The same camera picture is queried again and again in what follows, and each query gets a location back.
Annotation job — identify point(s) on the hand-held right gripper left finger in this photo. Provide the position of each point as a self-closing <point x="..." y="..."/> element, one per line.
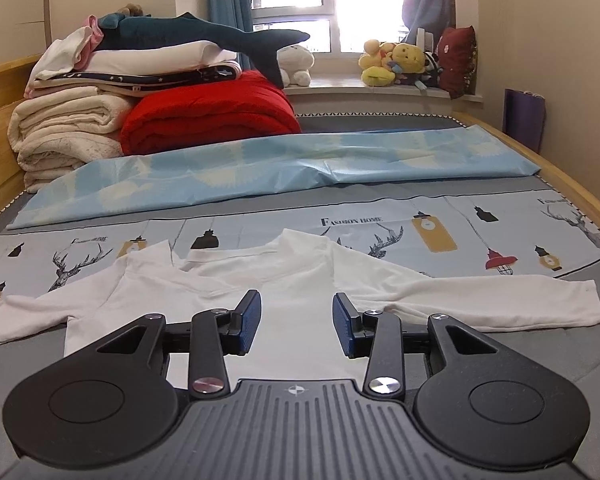
<point x="250" y="322"/>

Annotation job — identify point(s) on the window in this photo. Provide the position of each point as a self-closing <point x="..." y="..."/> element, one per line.
<point x="365" y="0"/>

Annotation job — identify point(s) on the red folded quilt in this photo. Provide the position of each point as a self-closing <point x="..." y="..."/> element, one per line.
<point x="210" y="110"/>

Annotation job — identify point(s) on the yellow duck plush toy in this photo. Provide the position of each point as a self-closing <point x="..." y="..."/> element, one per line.
<point x="376" y="72"/>

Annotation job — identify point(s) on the dark red cushion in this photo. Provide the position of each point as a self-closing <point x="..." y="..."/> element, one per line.
<point x="457" y="60"/>

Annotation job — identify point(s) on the brown plush toy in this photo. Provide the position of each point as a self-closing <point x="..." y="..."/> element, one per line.
<point x="132" y="9"/>

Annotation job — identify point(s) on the striped plush toy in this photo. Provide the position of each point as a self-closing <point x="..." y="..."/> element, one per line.
<point x="430" y="70"/>

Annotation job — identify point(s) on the white plush toy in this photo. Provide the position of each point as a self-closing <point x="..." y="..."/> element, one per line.
<point x="296" y="62"/>

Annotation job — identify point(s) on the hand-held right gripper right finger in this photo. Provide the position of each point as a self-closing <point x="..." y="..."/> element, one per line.
<point x="344" y="325"/>

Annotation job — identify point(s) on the grey bed mattress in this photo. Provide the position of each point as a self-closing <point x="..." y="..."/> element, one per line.
<point x="555" y="350"/>

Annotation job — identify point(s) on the pink cloth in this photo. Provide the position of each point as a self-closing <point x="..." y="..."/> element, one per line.
<point x="96" y="35"/>

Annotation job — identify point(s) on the white folded quilt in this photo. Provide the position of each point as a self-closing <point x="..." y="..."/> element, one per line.
<point x="155" y="57"/>

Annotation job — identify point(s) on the cream folded blanket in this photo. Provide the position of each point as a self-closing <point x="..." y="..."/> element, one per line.
<point x="60" y="125"/>

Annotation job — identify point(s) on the white folded cloth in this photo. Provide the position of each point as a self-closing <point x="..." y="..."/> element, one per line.
<point x="60" y="55"/>

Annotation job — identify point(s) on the purple paper bag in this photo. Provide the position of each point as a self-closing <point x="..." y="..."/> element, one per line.
<point x="524" y="120"/>

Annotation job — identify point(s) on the stone window sill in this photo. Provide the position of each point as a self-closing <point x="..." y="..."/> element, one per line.
<point x="340" y="94"/>

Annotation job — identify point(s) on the light blue patterned sheet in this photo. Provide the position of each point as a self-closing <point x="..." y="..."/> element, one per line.
<point x="280" y="165"/>

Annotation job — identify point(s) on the wooden bed frame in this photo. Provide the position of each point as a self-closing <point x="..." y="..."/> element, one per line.
<point x="0" y="85"/>

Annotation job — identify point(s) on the dark blue star-print blanket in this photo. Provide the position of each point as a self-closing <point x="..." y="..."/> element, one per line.
<point x="155" y="79"/>

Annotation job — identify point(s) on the yellow round-head plush toy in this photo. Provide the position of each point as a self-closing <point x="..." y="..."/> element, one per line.
<point x="409" y="57"/>

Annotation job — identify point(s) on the dark teal shark plush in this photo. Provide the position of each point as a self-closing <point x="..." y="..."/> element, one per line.
<point x="190" y="32"/>

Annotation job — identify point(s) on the deer and lamp printed sheet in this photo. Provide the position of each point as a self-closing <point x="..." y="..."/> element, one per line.
<point x="465" y="260"/>

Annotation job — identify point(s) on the white long-sleeve shirt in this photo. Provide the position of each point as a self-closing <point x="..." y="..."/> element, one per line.
<point x="295" y="335"/>

